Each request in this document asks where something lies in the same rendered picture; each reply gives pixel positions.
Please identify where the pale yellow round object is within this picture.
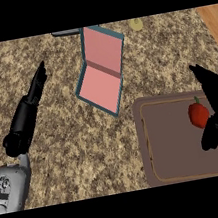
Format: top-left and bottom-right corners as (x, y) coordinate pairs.
(128, 17), (145, 33)

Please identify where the teal box with pink inside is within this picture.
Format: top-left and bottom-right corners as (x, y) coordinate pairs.
(64, 20), (139, 124)

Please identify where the dark grey flat object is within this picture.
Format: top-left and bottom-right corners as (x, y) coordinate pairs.
(51, 28), (81, 40)

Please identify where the brown tray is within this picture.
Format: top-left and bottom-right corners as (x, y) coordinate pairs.
(130, 84), (218, 190)

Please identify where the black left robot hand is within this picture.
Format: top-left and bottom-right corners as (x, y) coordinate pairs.
(0, 60), (61, 160)

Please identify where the red bell pepper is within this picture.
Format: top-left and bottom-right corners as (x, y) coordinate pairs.
(185, 94), (213, 131)

